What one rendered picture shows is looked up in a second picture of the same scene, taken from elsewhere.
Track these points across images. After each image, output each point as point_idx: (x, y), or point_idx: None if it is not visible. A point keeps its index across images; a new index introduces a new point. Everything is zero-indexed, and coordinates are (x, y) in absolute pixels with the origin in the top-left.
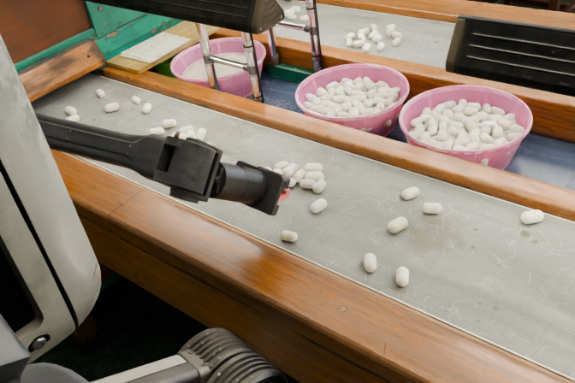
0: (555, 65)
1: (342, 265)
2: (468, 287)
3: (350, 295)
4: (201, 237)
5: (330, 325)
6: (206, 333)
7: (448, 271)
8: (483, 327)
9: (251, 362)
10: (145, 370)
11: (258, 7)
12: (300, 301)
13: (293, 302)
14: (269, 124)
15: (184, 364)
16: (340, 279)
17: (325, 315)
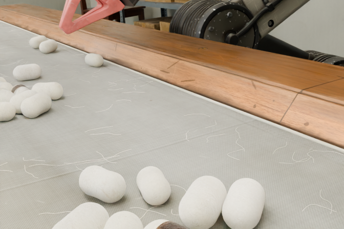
0: None
1: (69, 53)
2: (4, 44)
3: (91, 28)
4: (199, 49)
5: (122, 23)
6: (215, 4)
7: (0, 48)
8: (28, 37)
9: (188, 4)
10: None
11: None
12: (131, 27)
13: (137, 27)
14: None
15: None
16: (86, 33)
17: (120, 25)
